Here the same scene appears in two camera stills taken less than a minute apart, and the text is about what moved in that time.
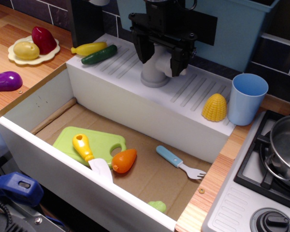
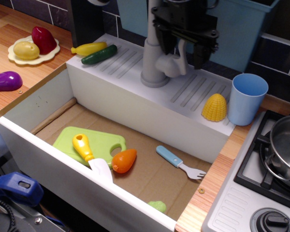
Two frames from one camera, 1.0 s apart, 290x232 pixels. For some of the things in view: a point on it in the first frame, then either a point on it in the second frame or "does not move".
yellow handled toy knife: (99, 165) does not move
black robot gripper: (168, 21) to (188, 18)
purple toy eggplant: (6, 81) does not move
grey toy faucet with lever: (156, 70) does not move
